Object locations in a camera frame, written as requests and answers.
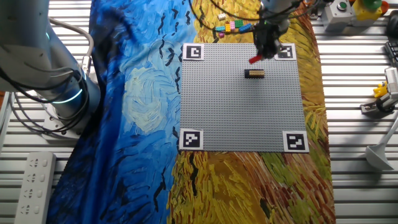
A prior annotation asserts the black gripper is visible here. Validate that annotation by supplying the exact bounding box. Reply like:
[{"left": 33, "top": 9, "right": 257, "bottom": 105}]
[{"left": 254, "top": 22, "right": 282, "bottom": 60}]

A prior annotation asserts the grey Lego baseplate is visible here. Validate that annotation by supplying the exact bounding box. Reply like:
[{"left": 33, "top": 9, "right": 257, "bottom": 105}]
[{"left": 179, "top": 42, "right": 310, "bottom": 153}]

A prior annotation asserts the black white ArUco marker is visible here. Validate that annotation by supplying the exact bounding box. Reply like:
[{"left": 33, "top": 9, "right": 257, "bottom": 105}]
[
  {"left": 182, "top": 43, "right": 205, "bottom": 61},
  {"left": 282, "top": 130, "right": 310, "bottom": 153},
  {"left": 275, "top": 43, "right": 297, "bottom": 61},
  {"left": 179, "top": 128, "right": 205, "bottom": 151}
]

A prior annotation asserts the grey button box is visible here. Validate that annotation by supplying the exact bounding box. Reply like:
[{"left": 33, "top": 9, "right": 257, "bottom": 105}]
[{"left": 322, "top": 0, "right": 355, "bottom": 32}]

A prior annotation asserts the black keyboard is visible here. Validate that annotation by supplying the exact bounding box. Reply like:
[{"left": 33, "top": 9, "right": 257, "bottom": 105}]
[{"left": 384, "top": 40, "right": 398, "bottom": 68}]

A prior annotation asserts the black computer mouse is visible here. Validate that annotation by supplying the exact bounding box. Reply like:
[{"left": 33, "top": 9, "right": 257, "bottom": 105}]
[{"left": 386, "top": 18, "right": 398, "bottom": 37}]

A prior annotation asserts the painted blue yellow cloth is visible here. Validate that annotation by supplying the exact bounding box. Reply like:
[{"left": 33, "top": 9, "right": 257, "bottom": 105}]
[{"left": 46, "top": 0, "right": 336, "bottom": 224}]

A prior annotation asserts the white power strip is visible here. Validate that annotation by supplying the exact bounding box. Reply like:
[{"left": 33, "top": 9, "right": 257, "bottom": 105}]
[{"left": 14, "top": 151, "right": 57, "bottom": 224}]

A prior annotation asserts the small metal bracket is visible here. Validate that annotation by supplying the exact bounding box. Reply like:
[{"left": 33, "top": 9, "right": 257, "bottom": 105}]
[{"left": 359, "top": 101, "right": 396, "bottom": 116}]

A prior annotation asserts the silver ribbed camera device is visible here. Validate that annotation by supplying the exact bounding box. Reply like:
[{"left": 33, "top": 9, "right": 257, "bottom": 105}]
[{"left": 384, "top": 67, "right": 398, "bottom": 108}]

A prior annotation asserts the thick grey robot cable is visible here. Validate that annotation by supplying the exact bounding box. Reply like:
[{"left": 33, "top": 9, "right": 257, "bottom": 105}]
[{"left": 48, "top": 17, "right": 96, "bottom": 75}]

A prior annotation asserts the black cable bundle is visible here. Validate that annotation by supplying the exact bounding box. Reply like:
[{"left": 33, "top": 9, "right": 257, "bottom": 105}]
[{"left": 0, "top": 67, "right": 91, "bottom": 134}]

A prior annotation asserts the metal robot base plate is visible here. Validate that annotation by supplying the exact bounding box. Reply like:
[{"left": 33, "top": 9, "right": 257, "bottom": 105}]
[{"left": 40, "top": 102, "right": 83, "bottom": 141}]

